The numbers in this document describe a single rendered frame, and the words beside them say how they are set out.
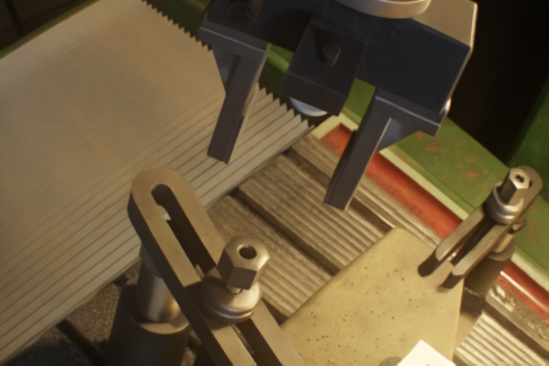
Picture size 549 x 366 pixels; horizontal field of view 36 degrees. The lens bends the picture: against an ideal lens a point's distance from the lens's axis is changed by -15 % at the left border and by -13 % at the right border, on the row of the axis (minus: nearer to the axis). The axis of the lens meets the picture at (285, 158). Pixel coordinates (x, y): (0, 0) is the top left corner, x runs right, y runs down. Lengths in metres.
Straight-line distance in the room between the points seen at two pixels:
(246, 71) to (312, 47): 0.07
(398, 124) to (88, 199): 0.65
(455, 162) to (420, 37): 0.85
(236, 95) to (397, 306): 0.33
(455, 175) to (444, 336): 0.52
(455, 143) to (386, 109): 0.83
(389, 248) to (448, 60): 0.39
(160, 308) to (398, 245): 0.22
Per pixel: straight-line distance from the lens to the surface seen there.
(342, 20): 0.46
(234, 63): 0.52
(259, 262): 0.62
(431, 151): 1.30
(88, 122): 1.19
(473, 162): 1.32
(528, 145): 1.62
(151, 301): 0.77
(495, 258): 0.96
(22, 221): 1.08
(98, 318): 0.95
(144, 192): 0.72
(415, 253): 0.84
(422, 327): 0.80
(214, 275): 0.66
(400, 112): 0.50
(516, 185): 0.85
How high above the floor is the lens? 1.63
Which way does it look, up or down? 44 degrees down
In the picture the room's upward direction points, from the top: 22 degrees clockwise
